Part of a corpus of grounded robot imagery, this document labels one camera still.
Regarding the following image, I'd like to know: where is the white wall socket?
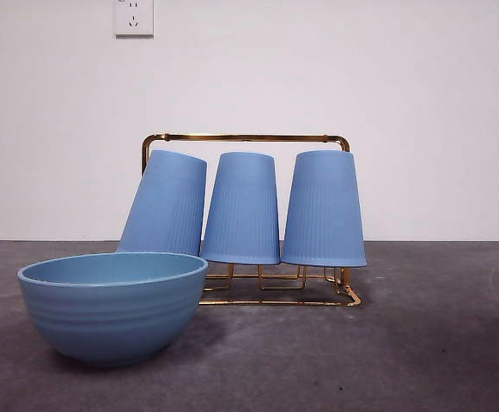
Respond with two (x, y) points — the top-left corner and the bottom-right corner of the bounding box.
(114, 0), (155, 38)

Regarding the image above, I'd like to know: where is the gold wire cup rack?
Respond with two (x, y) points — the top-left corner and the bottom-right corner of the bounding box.
(140, 133), (363, 308)

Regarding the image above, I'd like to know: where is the blue ribbed bowl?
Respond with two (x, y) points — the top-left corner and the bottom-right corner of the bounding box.
(16, 251), (210, 368)

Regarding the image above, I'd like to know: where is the blue ribbed plastic cup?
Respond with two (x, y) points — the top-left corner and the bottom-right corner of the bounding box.
(199, 151), (282, 265)
(280, 149), (368, 268)
(116, 148), (209, 259)

